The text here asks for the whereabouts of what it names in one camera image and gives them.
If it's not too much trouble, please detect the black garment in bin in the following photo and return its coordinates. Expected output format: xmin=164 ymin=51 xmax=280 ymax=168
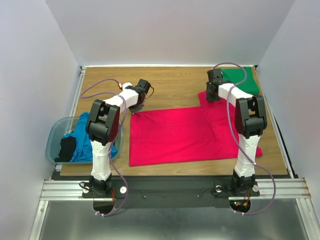
xmin=54 ymin=136 xmax=76 ymax=163

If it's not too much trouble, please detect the aluminium frame rail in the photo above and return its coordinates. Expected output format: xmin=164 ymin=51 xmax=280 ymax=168
xmin=40 ymin=180 xmax=112 ymax=202

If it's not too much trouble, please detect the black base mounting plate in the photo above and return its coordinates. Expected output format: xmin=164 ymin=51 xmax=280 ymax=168
xmin=79 ymin=176 xmax=260 ymax=212

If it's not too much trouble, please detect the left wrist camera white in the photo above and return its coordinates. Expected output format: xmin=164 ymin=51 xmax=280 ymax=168
xmin=117 ymin=82 xmax=133 ymax=91

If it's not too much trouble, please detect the blue t shirt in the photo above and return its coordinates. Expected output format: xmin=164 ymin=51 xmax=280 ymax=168
xmin=62 ymin=111 xmax=118 ymax=163

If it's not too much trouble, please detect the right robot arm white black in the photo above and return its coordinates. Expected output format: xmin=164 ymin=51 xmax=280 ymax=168
xmin=206 ymin=68 xmax=268 ymax=195

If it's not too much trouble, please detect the folded green t shirt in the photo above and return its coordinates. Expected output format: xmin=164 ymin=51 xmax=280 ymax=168
xmin=221 ymin=66 xmax=260 ymax=95

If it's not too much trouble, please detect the red t shirt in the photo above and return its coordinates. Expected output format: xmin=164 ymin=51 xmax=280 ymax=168
xmin=128 ymin=90 xmax=264 ymax=168

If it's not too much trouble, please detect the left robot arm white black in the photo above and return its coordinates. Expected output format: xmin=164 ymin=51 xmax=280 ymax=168
xmin=85 ymin=79 xmax=152 ymax=197

